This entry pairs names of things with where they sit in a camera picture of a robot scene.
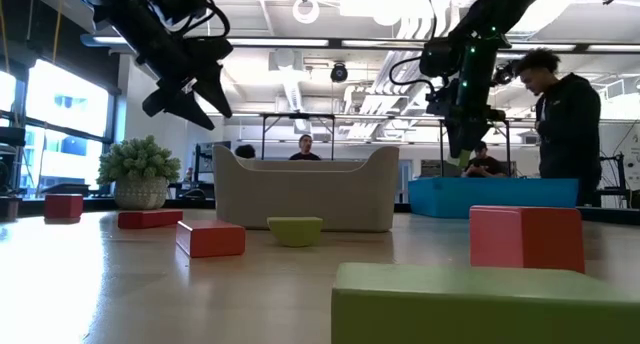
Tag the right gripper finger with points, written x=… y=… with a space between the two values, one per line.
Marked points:
x=457 y=139
x=475 y=136

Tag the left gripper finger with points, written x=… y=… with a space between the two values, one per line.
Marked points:
x=216 y=91
x=175 y=108

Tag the green wooden cube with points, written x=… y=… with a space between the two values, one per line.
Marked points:
x=465 y=160

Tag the long thin red block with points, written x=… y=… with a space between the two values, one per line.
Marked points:
x=150 y=219

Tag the orange wooden cube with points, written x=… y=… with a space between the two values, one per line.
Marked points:
x=525 y=239

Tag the orange rectangular wooden block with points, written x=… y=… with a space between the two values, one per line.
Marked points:
x=210 y=239

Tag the red wooden cube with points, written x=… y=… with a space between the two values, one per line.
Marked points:
x=63 y=206

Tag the green bowl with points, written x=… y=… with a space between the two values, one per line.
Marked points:
x=295 y=231

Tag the green rectangular wooden block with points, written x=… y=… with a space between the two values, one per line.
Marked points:
x=475 y=309

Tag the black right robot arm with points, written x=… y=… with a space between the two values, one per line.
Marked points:
x=500 y=9

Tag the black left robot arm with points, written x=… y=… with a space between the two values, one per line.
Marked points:
x=115 y=4

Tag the person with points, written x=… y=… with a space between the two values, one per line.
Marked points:
x=245 y=152
x=570 y=129
x=306 y=155
x=482 y=166

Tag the black track spotlight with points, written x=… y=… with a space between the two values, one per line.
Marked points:
x=502 y=75

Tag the blue plastic bin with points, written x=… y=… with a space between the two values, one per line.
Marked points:
x=500 y=194

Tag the white ceiling light strip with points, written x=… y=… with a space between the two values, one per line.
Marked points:
x=615 y=48
x=280 y=42
x=380 y=43
x=115 y=40
x=550 y=46

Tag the green plant in white pot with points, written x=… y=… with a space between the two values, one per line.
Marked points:
x=138 y=169

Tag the large office window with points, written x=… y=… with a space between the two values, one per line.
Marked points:
x=65 y=134

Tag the grey plastic bin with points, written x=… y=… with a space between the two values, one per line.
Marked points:
x=310 y=194

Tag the black equipment stand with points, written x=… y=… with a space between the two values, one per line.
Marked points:
x=621 y=174

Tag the white printed poster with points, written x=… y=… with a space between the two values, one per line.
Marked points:
x=634 y=169

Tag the black metal frame stand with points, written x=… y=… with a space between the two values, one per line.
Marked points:
x=508 y=144
x=297 y=115

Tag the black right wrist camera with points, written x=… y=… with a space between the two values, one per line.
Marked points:
x=435 y=58

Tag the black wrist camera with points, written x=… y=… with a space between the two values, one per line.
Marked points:
x=435 y=58
x=180 y=4

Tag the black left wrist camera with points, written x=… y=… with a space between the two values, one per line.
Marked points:
x=180 y=4

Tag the black aluminium table frame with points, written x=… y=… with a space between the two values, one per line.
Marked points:
x=200 y=203

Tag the black round ceiling camera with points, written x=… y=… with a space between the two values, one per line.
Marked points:
x=339 y=73

